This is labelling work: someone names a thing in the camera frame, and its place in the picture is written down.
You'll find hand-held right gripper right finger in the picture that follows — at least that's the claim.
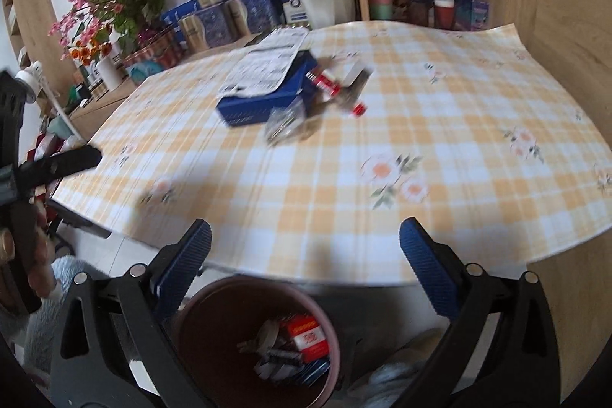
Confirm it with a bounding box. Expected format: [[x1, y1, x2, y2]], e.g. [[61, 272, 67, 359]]
[[400, 218, 560, 408]]

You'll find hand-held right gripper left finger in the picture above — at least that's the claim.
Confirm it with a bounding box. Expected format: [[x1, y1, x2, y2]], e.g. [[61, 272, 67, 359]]
[[50, 219, 213, 408]]

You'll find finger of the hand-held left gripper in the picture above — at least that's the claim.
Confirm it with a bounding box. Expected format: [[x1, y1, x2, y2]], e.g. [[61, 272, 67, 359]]
[[0, 71, 26, 172]]

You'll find brown round waste bin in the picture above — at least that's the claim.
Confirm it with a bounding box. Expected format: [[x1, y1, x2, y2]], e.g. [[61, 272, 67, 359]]
[[174, 276, 341, 408]]

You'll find white printed paper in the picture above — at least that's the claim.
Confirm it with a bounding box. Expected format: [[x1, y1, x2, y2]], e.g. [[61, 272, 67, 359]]
[[253, 346, 303, 381]]

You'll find white and red cigarette pack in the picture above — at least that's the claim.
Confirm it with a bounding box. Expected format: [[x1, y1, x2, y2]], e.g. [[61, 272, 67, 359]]
[[287, 315, 332, 362]]

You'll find blue cardboard box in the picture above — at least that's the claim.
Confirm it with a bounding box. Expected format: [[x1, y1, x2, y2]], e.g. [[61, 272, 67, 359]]
[[216, 51, 319, 128]]

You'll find clear plastic wrapper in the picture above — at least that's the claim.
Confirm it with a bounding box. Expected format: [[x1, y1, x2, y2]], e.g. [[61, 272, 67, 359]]
[[264, 97, 320, 147]]

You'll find white printed sheet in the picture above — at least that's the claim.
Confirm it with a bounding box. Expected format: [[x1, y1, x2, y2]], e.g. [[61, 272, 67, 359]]
[[219, 28, 311, 97]]

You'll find person's left hand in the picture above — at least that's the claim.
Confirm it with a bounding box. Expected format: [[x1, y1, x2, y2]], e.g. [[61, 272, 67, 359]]
[[26, 202, 57, 300]]

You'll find red and white checked cloth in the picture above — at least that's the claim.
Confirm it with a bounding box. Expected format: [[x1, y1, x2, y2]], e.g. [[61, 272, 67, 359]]
[[29, 133, 65, 198]]

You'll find white standing fan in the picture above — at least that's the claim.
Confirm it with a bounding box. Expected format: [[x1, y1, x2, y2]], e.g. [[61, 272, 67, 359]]
[[14, 61, 82, 136]]

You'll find orange flower bunch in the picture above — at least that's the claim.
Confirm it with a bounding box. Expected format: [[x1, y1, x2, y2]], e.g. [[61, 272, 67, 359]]
[[69, 39, 113, 65]]

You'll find white ribbed vase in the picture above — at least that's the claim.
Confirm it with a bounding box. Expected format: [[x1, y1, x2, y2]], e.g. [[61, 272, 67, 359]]
[[96, 54, 124, 91]]

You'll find yellow checked floral tablecloth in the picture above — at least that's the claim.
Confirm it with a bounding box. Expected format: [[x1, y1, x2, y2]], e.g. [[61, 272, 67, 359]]
[[50, 21, 612, 287]]

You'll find corrugated planter with teal print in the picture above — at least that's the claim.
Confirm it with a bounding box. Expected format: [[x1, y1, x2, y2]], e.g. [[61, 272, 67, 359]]
[[123, 28, 185, 85]]

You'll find brown glass cup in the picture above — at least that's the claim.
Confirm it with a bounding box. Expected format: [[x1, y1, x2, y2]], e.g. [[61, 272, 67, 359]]
[[410, 2, 433, 26]]

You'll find red paper cup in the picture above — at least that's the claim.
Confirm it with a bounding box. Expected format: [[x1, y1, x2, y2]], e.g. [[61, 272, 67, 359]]
[[431, 0, 455, 30]]

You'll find small blue and purple box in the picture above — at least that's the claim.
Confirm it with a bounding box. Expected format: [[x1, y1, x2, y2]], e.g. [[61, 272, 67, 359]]
[[454, 0, 491, 31]]

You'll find blue and white carton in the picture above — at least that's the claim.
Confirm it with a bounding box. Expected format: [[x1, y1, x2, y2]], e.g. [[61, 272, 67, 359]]
[[280, 0, 311, 29]]

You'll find white faceted vase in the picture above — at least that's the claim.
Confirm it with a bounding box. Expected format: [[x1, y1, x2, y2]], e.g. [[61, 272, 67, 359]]
[[293, 0, 357, 31]]

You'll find blue carton with handle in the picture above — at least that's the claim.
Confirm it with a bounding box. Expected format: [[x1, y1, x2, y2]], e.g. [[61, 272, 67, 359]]
[[160, 0, 202, 29]]

